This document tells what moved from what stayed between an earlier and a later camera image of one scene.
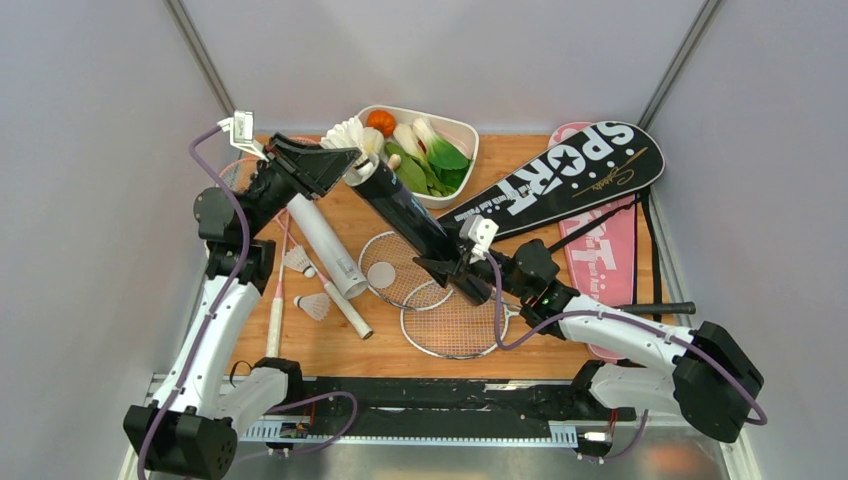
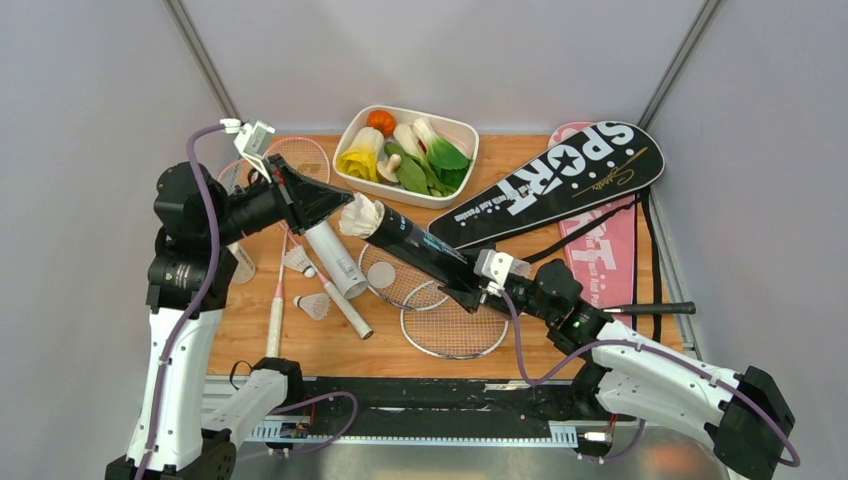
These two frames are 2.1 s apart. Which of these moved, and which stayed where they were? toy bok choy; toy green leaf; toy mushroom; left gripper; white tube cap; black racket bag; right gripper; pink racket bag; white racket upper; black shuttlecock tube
Moved: right gripper; black shuttlecock tube; left gripper
Stayed: toy mushroom; toy green leaf; black racket bag; toy bok choy; pink racket bag; white racket upper; white tube cap
